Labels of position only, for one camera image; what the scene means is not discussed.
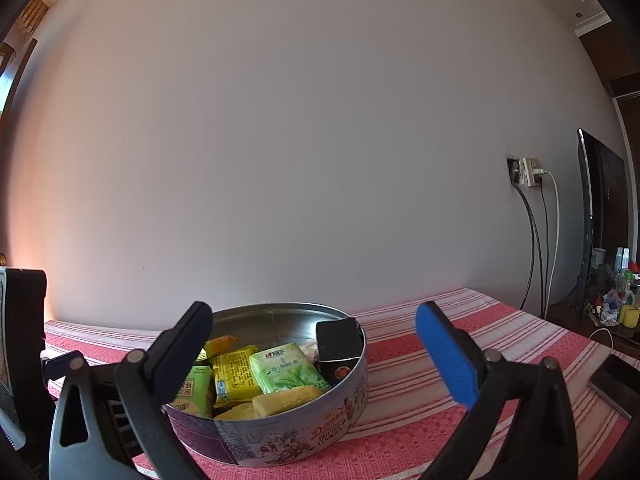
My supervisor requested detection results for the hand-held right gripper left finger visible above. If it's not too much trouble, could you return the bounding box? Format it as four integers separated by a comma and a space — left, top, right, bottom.
48, 301, 215, 480

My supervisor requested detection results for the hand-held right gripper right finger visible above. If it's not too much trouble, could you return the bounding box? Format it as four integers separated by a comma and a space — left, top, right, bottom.
415, 301, 581, 480

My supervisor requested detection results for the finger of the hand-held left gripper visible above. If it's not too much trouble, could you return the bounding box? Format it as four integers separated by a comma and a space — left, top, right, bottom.
41, 350, 86, 378

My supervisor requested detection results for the green tissue pack with barcode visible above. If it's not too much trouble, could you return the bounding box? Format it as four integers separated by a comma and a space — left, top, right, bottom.
167, 365, 215, 418

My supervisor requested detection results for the yellow tea packet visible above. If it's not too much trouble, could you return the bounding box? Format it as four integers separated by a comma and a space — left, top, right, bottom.
197, 335, 238, 361
210, 345, 263, 403

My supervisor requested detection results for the small green tissue pack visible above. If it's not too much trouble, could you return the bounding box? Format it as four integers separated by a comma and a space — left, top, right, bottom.
249, 342, 331, 396

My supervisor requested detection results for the black square box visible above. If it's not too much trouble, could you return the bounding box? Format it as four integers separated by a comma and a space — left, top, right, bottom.
315, 317, 365, 386

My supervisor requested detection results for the plain yellow sponge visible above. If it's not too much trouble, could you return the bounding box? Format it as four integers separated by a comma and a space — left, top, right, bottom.
251, 385, 325, 417

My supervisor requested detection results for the blue round cookie tin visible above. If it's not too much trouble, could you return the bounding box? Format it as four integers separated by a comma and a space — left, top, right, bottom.
162, 301, 369, 467

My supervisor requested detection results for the red striped cloth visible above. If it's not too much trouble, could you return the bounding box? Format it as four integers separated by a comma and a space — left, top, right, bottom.
42, 287, 640, 480

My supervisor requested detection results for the dark wooden stand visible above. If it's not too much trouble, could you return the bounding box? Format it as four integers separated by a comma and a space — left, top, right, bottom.
545, 287, 640, 361

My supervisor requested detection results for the black smartphone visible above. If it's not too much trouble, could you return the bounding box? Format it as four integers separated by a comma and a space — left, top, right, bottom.
587, 352, 640, 421

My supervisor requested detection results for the clear plastic bottle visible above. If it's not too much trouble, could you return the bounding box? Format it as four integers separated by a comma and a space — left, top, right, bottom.
614, 246, 633, 286

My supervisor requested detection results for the white charger plug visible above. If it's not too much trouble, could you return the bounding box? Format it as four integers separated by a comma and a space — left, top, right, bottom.
517, 156, 548, 188

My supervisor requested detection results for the black flat television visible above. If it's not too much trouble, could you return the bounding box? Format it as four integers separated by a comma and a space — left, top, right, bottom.
577, 128, 631, 318

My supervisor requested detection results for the wooden door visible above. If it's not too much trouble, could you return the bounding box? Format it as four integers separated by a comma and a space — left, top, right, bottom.
0, 37, 38, 126

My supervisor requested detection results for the dark power cable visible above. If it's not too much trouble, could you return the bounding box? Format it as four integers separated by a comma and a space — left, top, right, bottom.
537, 187, 551, 316
515, 182, 544, 311

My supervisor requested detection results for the white charger cable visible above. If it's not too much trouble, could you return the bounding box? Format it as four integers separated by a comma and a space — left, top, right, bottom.
542, 170, 561, 318

